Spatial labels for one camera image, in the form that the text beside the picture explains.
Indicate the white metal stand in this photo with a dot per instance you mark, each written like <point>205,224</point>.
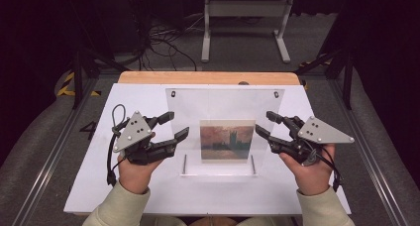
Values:
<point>247,8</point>

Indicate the black metal stand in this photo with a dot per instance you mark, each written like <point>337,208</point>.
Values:
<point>78,80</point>
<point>347,84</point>

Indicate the aluminium floor rail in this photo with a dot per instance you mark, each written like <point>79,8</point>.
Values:
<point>52,156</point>
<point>369,156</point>

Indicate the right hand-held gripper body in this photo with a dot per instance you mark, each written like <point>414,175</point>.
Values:
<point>323,132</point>

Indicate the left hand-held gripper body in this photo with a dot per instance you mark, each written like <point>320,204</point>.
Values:
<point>133,132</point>

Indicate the painting print card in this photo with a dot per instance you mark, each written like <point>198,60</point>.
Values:
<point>227,140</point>

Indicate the white table board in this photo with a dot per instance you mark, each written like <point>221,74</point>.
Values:
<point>198,196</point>

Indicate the person's right hand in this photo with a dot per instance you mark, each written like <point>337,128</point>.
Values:
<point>310,181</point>

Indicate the clear acrylic photo frame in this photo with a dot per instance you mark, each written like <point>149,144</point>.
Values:
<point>224,103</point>

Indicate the person's left hand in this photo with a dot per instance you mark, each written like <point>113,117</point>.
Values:
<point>135,178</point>

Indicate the wooden table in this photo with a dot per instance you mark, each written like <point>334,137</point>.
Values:
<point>198,78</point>

